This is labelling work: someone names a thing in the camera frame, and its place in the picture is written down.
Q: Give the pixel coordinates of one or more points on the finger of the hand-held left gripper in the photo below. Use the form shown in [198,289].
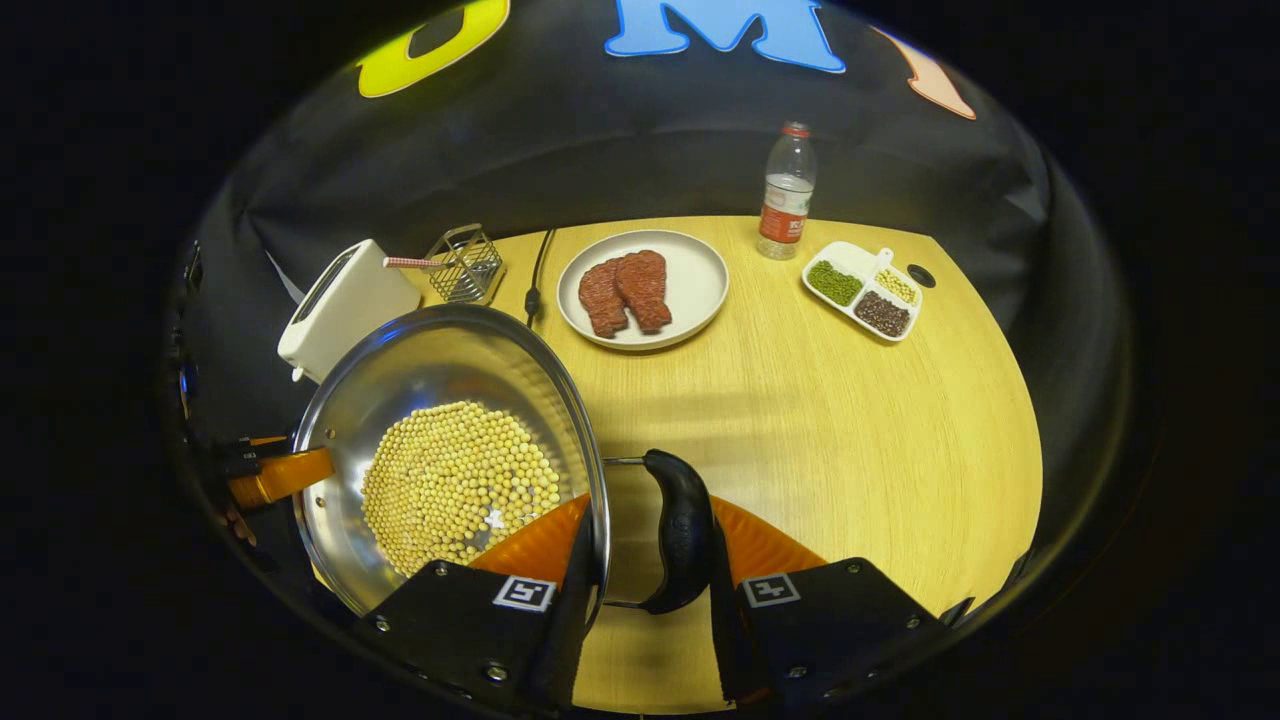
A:
[285,477]
[245,455]

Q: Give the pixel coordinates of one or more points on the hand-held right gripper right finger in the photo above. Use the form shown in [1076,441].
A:
[830,620]

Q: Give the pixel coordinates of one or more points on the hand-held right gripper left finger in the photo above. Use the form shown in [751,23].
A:
[470,630]

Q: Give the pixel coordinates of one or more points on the pile of yellow soybeans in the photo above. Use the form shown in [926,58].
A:
[450,480]

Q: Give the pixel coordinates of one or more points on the white toaster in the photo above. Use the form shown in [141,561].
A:
[345,305]

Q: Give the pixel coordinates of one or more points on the red striped straw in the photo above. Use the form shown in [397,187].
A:
[410,263]

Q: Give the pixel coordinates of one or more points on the heap of dark red beans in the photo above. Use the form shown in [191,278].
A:
[882,313]

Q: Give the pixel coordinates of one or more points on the heap of green mung beans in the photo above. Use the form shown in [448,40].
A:
[834,282]

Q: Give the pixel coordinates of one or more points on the small heap of pale beans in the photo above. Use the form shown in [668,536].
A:
[897,286]

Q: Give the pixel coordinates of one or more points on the brown meat steak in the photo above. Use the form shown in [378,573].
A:
[645,290]
[600,300]

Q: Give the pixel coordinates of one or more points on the black table grommet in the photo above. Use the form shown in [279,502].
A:
[921,276]

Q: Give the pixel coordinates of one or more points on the white round plate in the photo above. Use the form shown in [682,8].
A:
[700,280]

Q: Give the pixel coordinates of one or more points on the white divided dish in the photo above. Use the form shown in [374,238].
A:
[850,255]

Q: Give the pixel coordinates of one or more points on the clear plastic water bottle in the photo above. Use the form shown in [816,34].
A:
[785,200]

